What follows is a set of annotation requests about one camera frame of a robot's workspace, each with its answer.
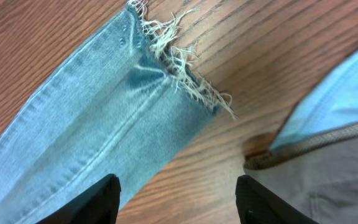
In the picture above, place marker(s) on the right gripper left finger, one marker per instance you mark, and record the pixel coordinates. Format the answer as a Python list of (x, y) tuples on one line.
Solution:
[(99, 204)]

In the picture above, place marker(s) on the light blue denim jeans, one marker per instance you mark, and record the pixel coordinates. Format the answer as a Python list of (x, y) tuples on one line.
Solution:
[(124, 102)]

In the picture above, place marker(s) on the light blue folded garment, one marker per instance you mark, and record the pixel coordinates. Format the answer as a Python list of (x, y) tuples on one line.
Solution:
[(332, 104)]

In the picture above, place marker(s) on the grey folded garment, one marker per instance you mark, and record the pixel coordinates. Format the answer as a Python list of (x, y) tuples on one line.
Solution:
[(317, 176)]

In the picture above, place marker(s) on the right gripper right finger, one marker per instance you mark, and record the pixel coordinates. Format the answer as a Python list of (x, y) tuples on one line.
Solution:
[(258, 205)]

